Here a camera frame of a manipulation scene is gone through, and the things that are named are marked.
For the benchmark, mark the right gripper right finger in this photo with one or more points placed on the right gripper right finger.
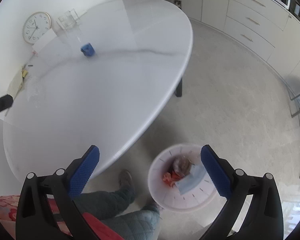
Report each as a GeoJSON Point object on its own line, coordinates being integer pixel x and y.
{"type": "Point", "coordinates": [264, 218]}

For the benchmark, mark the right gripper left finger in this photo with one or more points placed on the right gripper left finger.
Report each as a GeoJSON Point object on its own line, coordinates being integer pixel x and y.
{"type": "Point", "coordinates": [35, 219]}

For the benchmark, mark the blue paper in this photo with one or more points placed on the blue paper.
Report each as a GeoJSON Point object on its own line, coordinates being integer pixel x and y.
{"type": "Point", "coordinates": [88, 50]}

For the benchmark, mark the light blue face mask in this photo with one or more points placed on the light blue face mask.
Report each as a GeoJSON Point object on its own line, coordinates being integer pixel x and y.
{"type": "Point", "coordinates": [189, 182]}

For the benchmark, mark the brown torn snack wrapper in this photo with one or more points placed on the brown torn snack wrapper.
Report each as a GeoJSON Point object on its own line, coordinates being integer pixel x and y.
{"type": "Point", "coordinates": [181, 166]}

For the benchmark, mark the pink paper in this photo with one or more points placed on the pink paper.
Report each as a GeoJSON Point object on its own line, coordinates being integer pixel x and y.
{"type": "Point", "coordinates": [170, 178]}

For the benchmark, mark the white slotted trash bin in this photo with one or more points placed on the white slotted trash bin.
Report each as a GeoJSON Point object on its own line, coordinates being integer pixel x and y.
{"type": "Point", "coordinates": [169, 198]}

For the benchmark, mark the open notebook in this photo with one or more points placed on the open notebook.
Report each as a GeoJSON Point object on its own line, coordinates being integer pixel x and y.
{"type": "Point", "coordinates": [16, 84]}

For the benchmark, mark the yellow sticky note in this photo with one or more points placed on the yellow sticky note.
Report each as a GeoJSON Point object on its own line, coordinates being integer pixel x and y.
{"type": "Point", "coordinates": [24, 72]}

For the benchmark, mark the person's legs in teal trousers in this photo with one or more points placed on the person's legs in teal trousers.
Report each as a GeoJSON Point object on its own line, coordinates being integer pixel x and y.
{"type": "Point", "coordinates": [108, 207]}

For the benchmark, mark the white card box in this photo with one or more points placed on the white card box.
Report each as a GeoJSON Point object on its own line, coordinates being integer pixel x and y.
{"type": "Point", "coordinates": [43, 41]}

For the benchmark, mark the white oval table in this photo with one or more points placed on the white oval table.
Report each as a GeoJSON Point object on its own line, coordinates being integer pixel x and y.
{"type": "Point", "coordinates": [69, 101]}

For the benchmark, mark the clear glass pitcher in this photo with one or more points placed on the clear glass pitcher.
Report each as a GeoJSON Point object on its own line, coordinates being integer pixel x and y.
{"type": "Point", "coordinates": [68, 20]}

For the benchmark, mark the white drawer cabinet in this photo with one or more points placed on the white drawer cabinet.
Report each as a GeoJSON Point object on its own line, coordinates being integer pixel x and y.
{"type": "Point", "coordinates": [264, 26]}

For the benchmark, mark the round white wall clock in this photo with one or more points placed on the round white wall clock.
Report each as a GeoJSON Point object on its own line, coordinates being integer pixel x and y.
{"type": "Point", "coordinates": [37, 25]}

